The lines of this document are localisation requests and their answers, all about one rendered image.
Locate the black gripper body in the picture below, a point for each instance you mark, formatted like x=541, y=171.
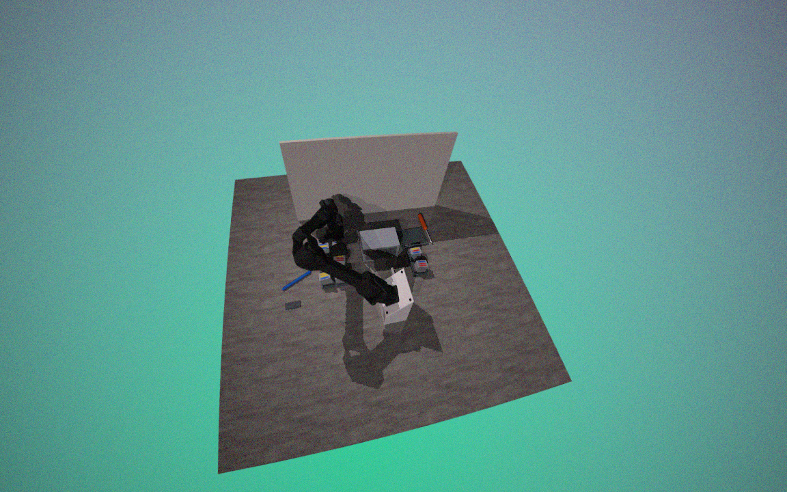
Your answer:
x=338, y=249

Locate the orange-handled screwdriver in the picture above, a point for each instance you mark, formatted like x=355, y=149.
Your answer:
x=423, y=223

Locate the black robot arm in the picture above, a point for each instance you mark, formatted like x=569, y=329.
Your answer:
x=312, y=257

